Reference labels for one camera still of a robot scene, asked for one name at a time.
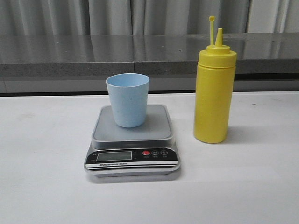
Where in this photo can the silver digital kitchen scale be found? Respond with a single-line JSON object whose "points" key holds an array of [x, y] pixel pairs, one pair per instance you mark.
{"points": [[148, 149]]}

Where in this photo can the grey pleated curtain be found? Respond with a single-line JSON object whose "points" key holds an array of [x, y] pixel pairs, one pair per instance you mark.
{"points": [[146, 17]]}

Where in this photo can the yellow squeeze bottle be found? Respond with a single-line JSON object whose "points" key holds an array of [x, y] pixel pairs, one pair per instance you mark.
{"points": [[214, 87]]}

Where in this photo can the light blue plastic cup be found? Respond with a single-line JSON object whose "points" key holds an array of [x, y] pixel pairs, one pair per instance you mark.
{"points": [[128, 94]]}

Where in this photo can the grey stone counter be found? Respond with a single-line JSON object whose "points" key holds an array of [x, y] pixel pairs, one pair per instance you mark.
{"points": [[75, 65]]}

